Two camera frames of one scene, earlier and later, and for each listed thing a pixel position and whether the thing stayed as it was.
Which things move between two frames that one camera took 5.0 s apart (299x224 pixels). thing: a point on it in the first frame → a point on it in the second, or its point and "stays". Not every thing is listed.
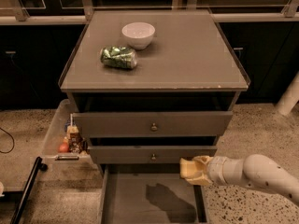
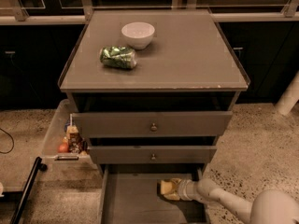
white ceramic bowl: [138, 35] stays
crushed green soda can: [119, 57] stays
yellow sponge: [187, 168] → [165, 187]
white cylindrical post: [290, 97] stays
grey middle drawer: [148, 154] stays
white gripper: [217, 170] → [185, 189]
